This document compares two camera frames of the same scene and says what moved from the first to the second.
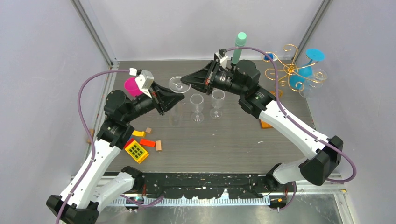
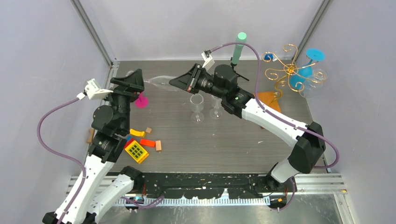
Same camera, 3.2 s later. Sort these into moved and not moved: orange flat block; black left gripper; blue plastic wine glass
Moved: black left gripper
Not moved: blue plastic wine glass; orange flat block
